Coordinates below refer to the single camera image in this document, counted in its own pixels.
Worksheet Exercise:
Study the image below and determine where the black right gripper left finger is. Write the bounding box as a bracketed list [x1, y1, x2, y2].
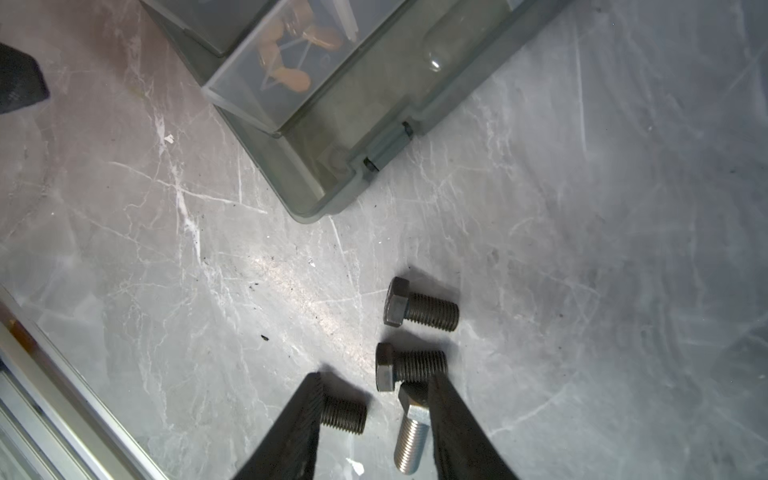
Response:
[234, 373, 325, 479]

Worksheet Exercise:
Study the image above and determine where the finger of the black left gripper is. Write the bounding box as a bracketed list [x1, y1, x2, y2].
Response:
[0, 44, 50, 114]

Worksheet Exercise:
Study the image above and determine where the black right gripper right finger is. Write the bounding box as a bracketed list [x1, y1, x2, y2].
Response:
[428, 373, 518, 480]

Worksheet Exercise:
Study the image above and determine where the silver hex bolt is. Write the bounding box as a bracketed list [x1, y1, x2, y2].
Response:
[393, 382, 431, 475]

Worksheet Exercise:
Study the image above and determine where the black hex bolt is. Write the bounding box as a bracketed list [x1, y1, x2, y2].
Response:
[320, 396, 368, 435]
[383, 277, 460, 332]

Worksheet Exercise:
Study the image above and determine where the large black bolt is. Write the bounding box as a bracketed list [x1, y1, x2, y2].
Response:
[375, 343, 448, 392]

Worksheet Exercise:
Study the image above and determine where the grey plastic organizer box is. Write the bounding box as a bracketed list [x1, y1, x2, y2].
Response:
[144, 1, 565, 224]

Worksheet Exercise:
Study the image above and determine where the aluminium front rail frame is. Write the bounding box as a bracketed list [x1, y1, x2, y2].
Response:
[1, 291, 166, 479]

